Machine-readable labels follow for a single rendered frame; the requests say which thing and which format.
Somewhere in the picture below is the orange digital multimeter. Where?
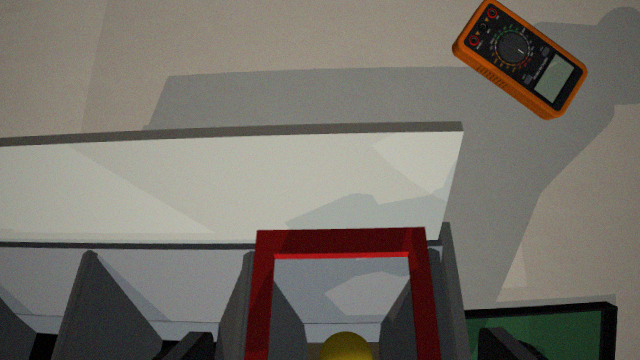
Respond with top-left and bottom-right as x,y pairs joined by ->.
452,0 -> 588,120

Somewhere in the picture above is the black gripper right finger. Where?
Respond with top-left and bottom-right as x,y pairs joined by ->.
478,327 -> 548,360

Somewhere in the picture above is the dark red rectangular frame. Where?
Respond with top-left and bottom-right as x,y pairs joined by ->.
244,227 -> 441,360

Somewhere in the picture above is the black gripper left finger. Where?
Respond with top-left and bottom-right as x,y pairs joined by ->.
152,331 -> 215,360

